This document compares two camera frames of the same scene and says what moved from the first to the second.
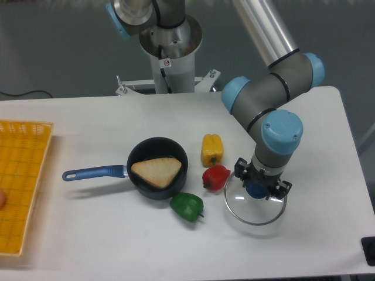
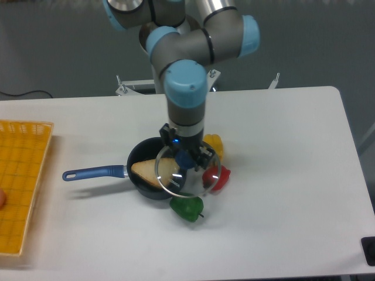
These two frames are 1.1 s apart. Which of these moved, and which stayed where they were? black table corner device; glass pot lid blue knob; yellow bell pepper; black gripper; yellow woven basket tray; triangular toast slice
Moved: black gripper; glass pot lid blue knob
Stayed: black table corner device; triangular toast slice; yellow woven basket tray; yellow bell pepper
